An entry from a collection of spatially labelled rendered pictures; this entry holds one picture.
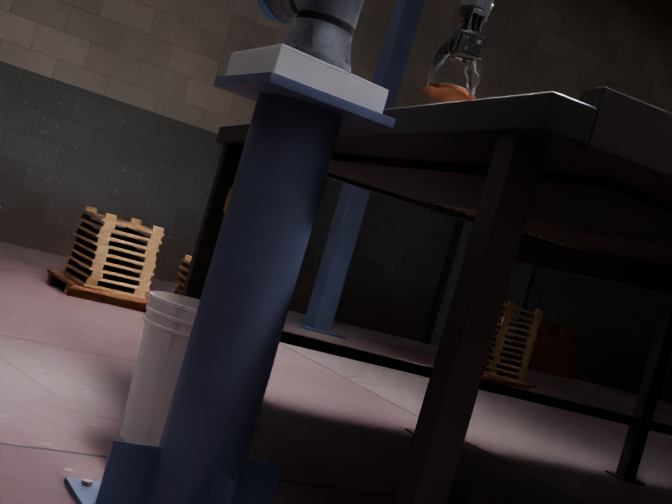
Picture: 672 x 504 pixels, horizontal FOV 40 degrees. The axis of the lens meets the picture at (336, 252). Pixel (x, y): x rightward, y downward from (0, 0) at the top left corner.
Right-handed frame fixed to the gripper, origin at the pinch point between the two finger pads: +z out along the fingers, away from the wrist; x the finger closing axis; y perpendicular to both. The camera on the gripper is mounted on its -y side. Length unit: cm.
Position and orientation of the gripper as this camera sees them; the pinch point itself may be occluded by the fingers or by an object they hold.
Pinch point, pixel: (448, 92)
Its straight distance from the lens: 231.0
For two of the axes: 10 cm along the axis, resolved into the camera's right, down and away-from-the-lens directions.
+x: 9.4, 2.7, 1.8
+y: 1.8, 0.5, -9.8
